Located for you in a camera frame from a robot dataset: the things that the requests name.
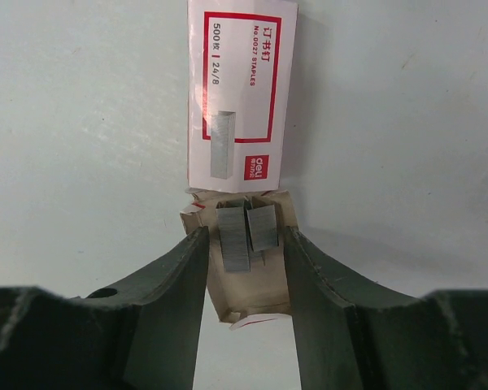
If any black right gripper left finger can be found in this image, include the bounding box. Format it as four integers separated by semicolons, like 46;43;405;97
0;227;209;389

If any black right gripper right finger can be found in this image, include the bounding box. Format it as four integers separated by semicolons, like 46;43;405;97
284;227;488;389

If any grey staple strip short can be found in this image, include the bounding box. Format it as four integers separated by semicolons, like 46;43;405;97
246;198;278;252

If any grey staple strip long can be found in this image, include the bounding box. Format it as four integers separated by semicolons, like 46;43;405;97
216;199;251;273

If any red white staple box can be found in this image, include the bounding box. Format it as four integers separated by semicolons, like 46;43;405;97
187;1;298;193

